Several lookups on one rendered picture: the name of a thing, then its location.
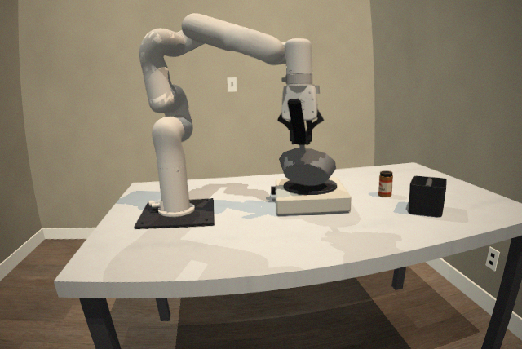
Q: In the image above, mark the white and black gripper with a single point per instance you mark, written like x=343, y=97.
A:
x=307, y=95

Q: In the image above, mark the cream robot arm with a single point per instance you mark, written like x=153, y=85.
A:
x=163, y=97

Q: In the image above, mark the dark grey frying pan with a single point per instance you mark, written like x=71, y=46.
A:
x=302, y=165

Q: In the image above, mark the small brown spice jar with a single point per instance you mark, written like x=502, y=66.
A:
x=385, y=183

